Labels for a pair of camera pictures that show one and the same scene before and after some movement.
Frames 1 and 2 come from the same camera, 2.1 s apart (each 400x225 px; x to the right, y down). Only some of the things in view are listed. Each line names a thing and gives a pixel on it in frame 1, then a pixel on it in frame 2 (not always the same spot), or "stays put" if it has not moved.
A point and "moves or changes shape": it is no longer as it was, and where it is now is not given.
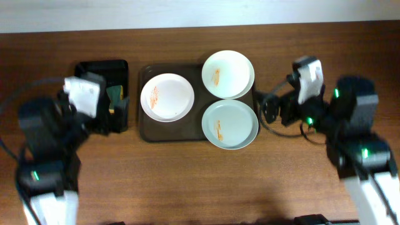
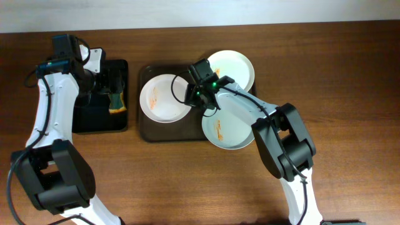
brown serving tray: [189, 129] stays put
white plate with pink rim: [167, 97] stays put
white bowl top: [228, 74] stays put
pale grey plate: [230, 124] stays put
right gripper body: [284, 108] to [194, 96]
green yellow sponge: [115, 94] moves or changes shape
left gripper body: [104, 110] to [110, 84]
